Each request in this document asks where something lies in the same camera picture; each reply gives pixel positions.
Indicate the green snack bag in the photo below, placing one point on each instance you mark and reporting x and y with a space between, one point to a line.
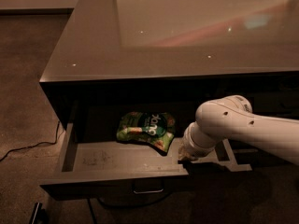
154 129

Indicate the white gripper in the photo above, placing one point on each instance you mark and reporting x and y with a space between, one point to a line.
188 144

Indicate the drawer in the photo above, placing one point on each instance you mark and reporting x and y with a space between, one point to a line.
93 164

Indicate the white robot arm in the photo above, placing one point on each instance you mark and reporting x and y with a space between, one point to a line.
231 118

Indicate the dark wall baseboard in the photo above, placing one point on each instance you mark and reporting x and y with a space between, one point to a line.
36 11

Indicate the grey drawer cabinet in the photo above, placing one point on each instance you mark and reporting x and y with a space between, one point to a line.
131 52

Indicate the black object on floor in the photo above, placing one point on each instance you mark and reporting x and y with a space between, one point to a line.
39 215

